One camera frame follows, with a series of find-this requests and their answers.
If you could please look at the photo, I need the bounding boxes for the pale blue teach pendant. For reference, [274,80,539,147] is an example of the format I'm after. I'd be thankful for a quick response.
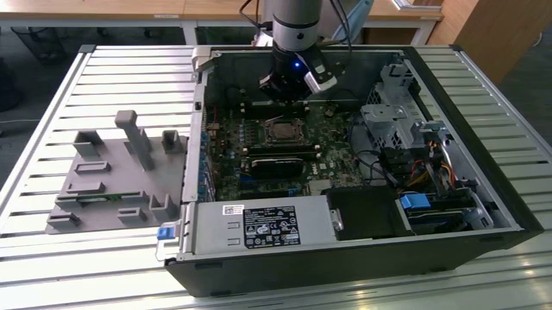
[334,0,374,45]

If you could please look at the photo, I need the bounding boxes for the silver chipset heatsink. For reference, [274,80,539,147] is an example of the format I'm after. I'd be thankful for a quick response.
[307,179,333,196]

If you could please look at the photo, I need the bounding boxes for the perforated metal drive cage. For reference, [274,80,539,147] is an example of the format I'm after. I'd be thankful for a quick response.
[360,63,432,149]

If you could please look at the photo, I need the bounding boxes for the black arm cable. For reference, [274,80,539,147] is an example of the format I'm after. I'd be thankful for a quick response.
[238,0,265,28]
[330,0,357,54]

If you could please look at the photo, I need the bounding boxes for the thick black wire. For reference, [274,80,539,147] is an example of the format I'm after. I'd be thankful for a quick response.
[352,149,398,185]

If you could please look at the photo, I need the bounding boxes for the grey case handle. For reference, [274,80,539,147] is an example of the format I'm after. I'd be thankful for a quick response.
[191,47,217,72]

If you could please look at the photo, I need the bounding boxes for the metal CPU socket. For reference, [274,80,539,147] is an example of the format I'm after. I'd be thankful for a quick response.
[262,118,309,145]

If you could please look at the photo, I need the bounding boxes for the silver power supply unit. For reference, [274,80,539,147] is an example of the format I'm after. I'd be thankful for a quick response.
[188,195,337,253]

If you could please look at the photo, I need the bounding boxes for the green motherboard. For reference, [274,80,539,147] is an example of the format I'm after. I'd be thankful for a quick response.
[202,102,377,201]

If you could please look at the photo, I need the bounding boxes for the wooden cabinet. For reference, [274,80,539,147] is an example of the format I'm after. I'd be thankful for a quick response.
[426,0,552,83]

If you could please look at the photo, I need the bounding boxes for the black disk bay cover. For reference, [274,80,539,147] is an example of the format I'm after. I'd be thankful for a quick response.
[322,186,414,242]

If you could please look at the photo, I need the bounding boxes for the green RAM stick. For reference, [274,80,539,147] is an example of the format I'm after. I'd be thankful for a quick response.
[76,192,143,204]

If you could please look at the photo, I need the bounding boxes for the black PC case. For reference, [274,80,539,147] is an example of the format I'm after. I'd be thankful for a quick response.
[163,44,545,298]

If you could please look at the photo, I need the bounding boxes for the yellow orange wire bundle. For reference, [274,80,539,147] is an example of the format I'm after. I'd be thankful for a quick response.
[405,158,458,189]

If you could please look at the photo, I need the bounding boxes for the grey parts rack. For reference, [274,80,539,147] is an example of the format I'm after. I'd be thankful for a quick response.
[45,109,191,235]

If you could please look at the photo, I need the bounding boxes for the small wrist camera mount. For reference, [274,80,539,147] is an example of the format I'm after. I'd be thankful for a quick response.
[251,28,277,49]

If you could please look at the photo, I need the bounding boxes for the wooden desk white legs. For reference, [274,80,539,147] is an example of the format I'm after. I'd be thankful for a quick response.
[0,0,445,46]

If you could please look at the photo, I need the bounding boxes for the blue disk carrier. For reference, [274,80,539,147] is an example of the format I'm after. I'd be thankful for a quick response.
[400,192,432,214]

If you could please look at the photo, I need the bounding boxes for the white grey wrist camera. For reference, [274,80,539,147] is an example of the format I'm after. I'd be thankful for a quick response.
[303,56,346,95]

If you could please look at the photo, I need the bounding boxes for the black graphics card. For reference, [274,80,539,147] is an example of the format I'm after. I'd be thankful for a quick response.
[247,156,305,179]

